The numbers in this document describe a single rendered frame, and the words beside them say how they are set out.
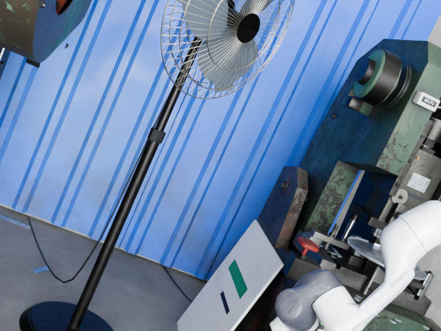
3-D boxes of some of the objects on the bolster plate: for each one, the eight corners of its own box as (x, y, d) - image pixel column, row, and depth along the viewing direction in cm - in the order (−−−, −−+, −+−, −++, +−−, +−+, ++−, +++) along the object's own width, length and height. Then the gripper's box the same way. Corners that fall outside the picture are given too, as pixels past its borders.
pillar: (345, 245, 216) (361, 211, 214) (340, 242, 216) (356, 209, 214) (342, 242, 219) (359, 209, 216) (338, 240, 218) (354, 207, 216)
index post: (423, 297, 204) (436, 274, 203) (416, 295, 203) (429, 271, 202) (419, 294, 207) (432, 270, 205) (413, 291, 206) (425, 268, 205)
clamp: (345, 259, 209) (358, 234, 207) (305, 243, 205) (317, 217, 204) (340, 253, 215) (352, 228, 213) (300, 237, 211) (313, 211, 209)
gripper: (312, 347, 151) (328, 360, 171) (323, 298, 155) (337, 316, 175) (284, 339, 154) (304, 354, 174) (296, 292, 159) (314, 311, 179)
